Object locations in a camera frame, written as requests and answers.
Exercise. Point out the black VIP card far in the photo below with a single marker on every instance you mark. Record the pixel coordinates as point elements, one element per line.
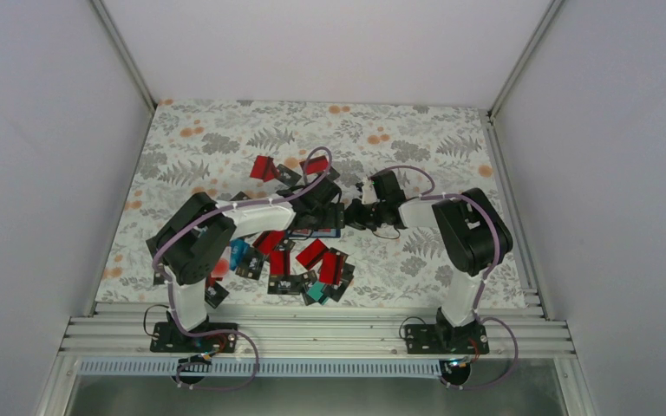
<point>287,176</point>

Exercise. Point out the teal card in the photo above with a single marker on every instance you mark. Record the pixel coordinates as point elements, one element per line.
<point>315,294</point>

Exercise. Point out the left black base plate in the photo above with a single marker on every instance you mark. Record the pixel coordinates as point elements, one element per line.
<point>169,339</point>

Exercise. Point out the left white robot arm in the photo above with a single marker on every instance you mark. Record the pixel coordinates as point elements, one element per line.
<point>187,247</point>

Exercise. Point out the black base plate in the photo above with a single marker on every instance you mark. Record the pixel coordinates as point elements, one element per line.
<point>431,339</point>
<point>169,339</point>

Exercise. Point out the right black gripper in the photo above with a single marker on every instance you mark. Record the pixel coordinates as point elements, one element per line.
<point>353,215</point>

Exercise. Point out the red card far left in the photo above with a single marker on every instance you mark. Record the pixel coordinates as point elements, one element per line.
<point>264,169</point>

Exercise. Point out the red card centre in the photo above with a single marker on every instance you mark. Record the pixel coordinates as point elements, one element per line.
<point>312,254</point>

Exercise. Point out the floral table mat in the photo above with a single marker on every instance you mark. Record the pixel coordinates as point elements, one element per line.
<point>210,146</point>

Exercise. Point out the red black stripe card far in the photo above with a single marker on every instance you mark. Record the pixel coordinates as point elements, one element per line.
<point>314,166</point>

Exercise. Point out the black card near base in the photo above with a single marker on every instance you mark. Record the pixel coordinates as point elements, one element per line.
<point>215,294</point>

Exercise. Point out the white red spot card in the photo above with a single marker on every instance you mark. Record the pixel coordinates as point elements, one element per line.
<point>223,266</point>

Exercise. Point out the black VIP card front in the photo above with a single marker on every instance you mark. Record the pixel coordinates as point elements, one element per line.
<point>285,285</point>

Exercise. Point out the blue card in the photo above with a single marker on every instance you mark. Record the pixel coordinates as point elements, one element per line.
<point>238,248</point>

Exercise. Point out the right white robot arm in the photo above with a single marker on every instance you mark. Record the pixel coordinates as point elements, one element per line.
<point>473,233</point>

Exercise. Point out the black vip card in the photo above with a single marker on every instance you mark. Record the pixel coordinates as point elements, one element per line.
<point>285,285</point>
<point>287,176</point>

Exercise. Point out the blue card holder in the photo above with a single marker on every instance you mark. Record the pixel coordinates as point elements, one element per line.
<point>308,234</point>

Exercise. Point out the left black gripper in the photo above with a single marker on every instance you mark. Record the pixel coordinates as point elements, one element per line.
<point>335,219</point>

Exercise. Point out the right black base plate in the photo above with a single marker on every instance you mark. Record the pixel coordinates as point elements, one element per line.
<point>431,339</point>

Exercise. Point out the aluminium rail frame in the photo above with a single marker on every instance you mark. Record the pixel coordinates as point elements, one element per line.
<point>314,331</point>

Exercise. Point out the red card cluster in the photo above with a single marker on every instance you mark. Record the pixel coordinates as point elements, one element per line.
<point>268,241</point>
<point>331,269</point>

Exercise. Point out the grey perforated cable duct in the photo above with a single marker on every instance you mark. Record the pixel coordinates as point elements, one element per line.
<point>267,367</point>

